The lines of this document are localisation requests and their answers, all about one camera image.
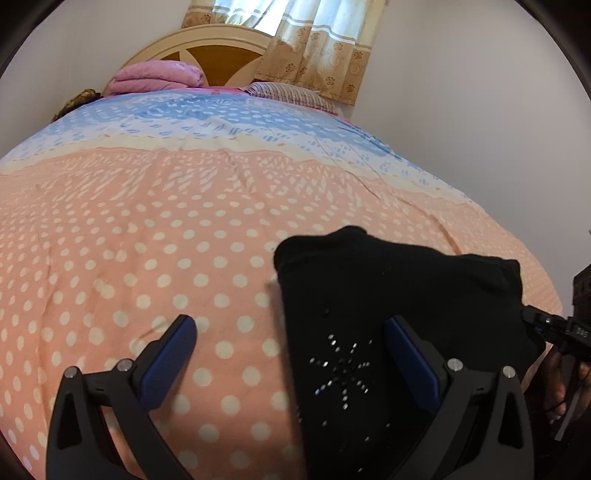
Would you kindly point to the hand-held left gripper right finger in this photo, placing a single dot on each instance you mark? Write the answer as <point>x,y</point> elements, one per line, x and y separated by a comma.
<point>408,360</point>

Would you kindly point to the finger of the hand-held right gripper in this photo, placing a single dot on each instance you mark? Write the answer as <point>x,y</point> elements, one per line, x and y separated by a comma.
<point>538,319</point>

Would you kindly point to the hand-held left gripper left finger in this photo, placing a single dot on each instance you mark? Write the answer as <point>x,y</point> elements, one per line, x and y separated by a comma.
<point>171,357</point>

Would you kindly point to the black pants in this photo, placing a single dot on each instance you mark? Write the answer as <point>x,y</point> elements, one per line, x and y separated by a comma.
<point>397,314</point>

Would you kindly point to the person's right hand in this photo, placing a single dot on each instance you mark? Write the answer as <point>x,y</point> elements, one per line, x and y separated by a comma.
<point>554,383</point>

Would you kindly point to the dark wooden furniture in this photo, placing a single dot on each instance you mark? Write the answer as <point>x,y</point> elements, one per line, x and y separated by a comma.
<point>582,290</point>

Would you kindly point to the polka dot blanket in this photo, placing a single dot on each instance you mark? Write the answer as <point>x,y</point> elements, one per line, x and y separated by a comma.
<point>161,221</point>

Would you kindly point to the brown fuzzy plush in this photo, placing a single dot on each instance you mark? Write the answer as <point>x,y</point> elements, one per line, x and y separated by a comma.
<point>76,102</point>

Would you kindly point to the folded pink blanket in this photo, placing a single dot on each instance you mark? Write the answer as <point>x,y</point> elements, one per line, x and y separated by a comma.
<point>159,76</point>

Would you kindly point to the striped pillow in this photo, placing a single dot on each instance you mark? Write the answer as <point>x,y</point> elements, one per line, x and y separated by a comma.
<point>293,94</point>

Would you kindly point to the wooden headboard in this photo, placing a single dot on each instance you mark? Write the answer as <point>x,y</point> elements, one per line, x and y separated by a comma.
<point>207,55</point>

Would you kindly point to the tan patterned curtain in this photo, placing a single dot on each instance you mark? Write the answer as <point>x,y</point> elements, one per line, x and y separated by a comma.
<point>300,46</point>

